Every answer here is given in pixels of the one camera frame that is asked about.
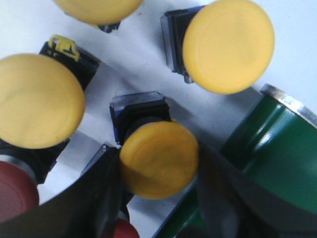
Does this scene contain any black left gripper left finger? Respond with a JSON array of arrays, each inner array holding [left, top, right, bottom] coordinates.
[[0, 147, 122, 238]]

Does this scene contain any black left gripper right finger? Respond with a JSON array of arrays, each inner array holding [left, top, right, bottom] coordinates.
[[178, 143, 317, 238]]

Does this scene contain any yellow mushroom push button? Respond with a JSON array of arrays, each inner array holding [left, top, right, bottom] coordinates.
[[109, 91, 199, 199], [160, 0, 275, 94], [54, 0, 143, 33], [0, 35, 100, 184]]

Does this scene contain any red mushroom push button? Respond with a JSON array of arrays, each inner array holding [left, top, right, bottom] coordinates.
[[113, 218, 139, 238], [0, 155, 40, 222]]

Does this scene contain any green conveyor belt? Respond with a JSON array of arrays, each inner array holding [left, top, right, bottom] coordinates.
[[155, 84, 317, 238]]

